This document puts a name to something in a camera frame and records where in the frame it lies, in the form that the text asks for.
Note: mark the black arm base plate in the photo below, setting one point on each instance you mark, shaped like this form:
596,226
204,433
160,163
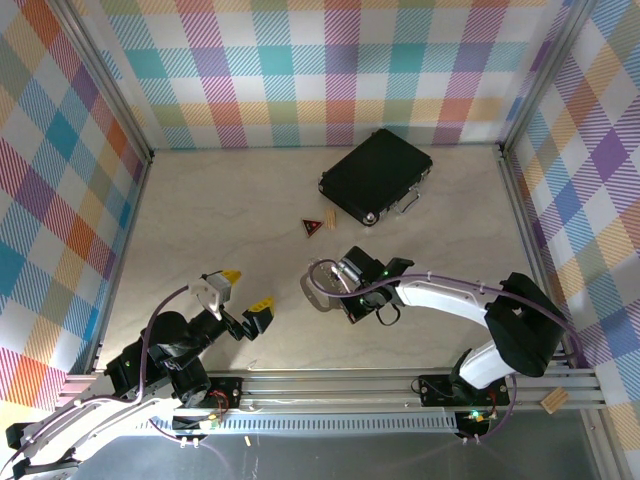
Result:
227,395
435,390

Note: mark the small circuit board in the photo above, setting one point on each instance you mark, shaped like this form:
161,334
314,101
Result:
212,422
479,415

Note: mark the aluminium side rail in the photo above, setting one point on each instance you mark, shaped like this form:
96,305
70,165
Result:
525,225
122,250

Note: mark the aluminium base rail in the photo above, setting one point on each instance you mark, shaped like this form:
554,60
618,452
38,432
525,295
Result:
325,390

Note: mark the aluminium frame post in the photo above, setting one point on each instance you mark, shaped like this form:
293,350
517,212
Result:
542,75
112,85

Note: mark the red black triangular badge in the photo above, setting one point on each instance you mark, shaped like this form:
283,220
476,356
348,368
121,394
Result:
311,227

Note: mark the light wooden block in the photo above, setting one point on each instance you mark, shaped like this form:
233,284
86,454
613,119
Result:
555,402

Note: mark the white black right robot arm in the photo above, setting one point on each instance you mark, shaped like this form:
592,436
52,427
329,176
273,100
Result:
450,300

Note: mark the small ridged wooden block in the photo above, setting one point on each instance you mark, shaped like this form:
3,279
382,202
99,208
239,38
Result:
330,220

